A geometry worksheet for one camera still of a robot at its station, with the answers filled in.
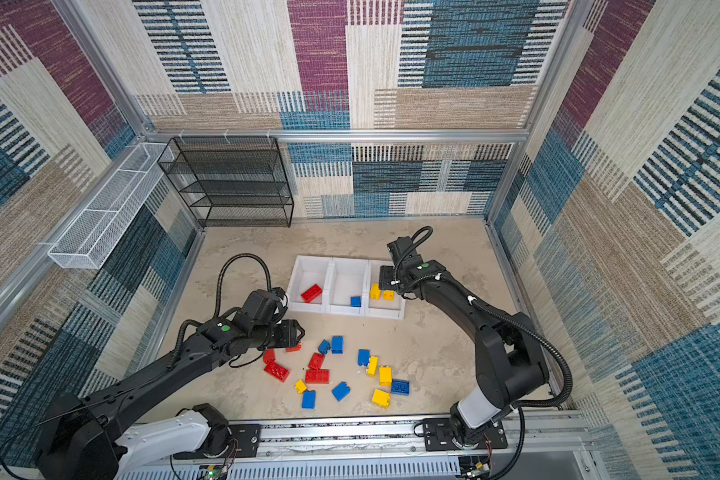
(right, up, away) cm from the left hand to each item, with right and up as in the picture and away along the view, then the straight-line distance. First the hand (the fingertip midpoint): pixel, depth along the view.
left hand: (300, 329), depth 81 cm
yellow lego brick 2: (+19, -11, +1) cm, 22 cm away
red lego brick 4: (+4, -10, +4) cm, 11 cm away
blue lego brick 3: (+14, +5, +13) cm, 20 cm away
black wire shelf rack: (-31, +46, +28) cm, 62 cm away
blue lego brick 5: (+27, -16, 0) cm, 31 cm away
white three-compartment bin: (+8, +10, +18) cm, 22 cm away
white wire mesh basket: (-47, +23, -10) cm, 54 cm away
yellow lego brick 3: (+23, -13, 0) cm, 26 cm away
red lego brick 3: (0, +7, +17) cm, 18 cm away
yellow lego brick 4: (+21, -17, -3) cm, 27 cm away
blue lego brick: (+6, -6, +6) cm, 10 cm away
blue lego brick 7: (+3, -18, -2) cm, 18 cm away
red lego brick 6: (+4, -13, +2) cm, 14 cm away
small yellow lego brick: (0, -15, 0) cm, 15 cm away
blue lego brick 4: (+17, -10, +6) cm, 20 cm away
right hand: (+25, +12, +8) cm, 29 cm away
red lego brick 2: (-10, -9, +6) cm, 15 cm away
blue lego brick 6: (+11, -17, 0) cm, 20 cm away
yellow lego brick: (+21, +8, +14) cm, 26 cm away
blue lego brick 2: (+9, -6, +6) cm, 13 cm away
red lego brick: (-4, -8, +8) cm, 12 cm away
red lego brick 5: (-7, -12, +2) cm, 14 cm away
